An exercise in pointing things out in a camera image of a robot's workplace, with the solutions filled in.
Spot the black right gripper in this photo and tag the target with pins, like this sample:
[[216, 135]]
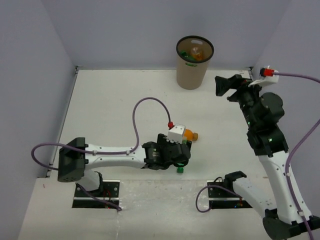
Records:
[[236, 81]]

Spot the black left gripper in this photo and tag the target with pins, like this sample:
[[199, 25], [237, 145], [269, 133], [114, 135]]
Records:
[[162, 141]]

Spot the green bottle front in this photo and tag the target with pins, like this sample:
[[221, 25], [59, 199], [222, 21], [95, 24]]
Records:
[[180, 168]]

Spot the green bottle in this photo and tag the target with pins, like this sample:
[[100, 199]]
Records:
[[180, 168], [185, 55]]

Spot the orange bottle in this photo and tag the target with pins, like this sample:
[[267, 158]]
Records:
[[190, 135], [197, 54]]

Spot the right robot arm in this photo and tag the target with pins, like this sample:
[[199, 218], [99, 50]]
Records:
[[288, 216]]

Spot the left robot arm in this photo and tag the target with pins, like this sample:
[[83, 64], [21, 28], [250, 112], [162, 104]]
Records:
[[78, 160]]

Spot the brown cardboard bin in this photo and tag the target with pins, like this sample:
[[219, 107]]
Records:
[[190, 75]]

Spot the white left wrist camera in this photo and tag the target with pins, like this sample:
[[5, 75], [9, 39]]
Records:
[[176, 134]]

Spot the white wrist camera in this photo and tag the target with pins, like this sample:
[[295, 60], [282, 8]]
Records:
[[176, 134], [267, 77]]

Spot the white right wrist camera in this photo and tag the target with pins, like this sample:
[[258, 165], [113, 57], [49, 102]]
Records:
[[267, 77]]

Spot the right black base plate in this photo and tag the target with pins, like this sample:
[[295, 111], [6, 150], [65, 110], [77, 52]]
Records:
[[220, 199]]

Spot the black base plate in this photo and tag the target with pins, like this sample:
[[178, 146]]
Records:
[[220, 199], [109, 194]]

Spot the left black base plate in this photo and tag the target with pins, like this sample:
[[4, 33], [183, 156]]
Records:
[[109, 194]]

